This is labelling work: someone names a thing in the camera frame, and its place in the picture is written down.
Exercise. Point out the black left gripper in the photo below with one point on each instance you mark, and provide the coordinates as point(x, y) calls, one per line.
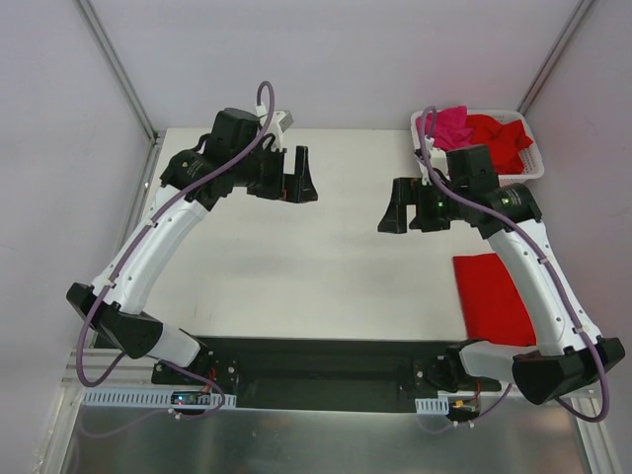
point(276, 174)

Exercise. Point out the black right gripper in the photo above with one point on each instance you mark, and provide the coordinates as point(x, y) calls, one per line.
point(417, 206)

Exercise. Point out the white perforated plastic basket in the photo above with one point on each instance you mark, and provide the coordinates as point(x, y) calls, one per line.
point(530, 157)

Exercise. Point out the red t shirt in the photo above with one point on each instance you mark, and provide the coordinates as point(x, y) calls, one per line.
point(504, 140)
point(492, 308)

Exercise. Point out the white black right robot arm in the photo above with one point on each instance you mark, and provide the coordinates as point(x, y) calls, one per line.
point(570, 352)

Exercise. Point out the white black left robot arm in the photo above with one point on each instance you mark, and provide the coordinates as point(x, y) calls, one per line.
point(242, 150)

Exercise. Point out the pink t shirt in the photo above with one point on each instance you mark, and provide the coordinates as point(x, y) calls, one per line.
point(451, 130)

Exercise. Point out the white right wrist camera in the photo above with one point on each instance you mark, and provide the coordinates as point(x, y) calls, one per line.
point(438, 160)

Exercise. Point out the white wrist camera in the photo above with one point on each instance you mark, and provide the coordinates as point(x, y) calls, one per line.
point(282, 120)
point(438, 160)

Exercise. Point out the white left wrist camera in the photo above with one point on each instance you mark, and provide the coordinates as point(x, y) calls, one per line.
point(282, 120)

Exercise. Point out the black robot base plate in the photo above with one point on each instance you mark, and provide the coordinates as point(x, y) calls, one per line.
point(316, 375)

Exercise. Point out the left aluminium frame post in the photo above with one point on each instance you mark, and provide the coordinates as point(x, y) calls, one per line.
point(109, 52)

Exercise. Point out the aluminium frame post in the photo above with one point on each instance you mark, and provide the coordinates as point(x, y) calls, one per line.
point(109, 52)
point(578, 17)

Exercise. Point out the right white cable duct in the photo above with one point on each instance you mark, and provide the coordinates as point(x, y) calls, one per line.
point(438, 406)

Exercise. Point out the white cable duct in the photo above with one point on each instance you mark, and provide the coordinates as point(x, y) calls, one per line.
point(156, 398)
point(438, 406)

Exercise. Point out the right aluminium frame post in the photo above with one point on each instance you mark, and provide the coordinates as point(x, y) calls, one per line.
point(578, 17)

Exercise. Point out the left white cable duct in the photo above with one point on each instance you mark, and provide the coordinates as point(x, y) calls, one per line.
point(156, 398)

